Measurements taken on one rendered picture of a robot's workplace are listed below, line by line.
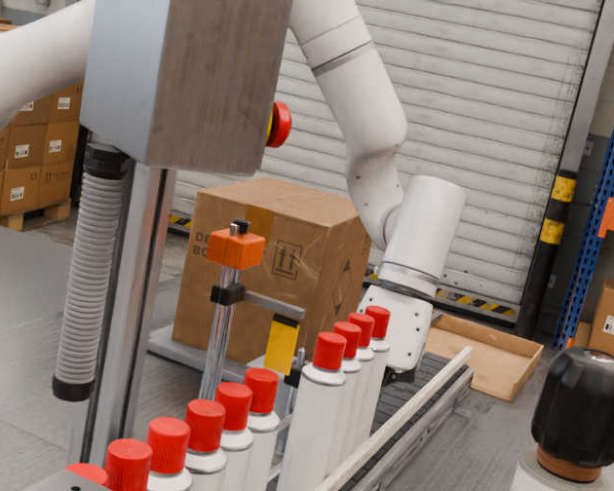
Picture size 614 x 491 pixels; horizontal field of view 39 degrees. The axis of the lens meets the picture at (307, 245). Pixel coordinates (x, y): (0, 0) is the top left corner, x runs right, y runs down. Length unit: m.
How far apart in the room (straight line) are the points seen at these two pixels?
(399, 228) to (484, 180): 3.99
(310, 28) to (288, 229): 0.39
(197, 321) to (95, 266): 0.81
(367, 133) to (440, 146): 4.06
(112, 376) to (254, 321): 0.63
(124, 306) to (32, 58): 0.53
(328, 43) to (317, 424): 0.48
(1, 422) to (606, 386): 0.79
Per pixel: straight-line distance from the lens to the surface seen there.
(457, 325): 1.97
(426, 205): 1.18
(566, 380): 0.80
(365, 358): 1.06
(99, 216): 0.69
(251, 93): 0.66
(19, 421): 1.25
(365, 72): 1.14
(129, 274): 0.82
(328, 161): 5.33
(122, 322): 0.83
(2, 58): 1.29
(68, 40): 1.24
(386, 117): 1.15
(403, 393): 1.44
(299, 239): 1.40
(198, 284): 1.49
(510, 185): 5.16
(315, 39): 1.14
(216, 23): 0.64
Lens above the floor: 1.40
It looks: 13 degrees down
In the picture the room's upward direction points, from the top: 12 degrees clockwise
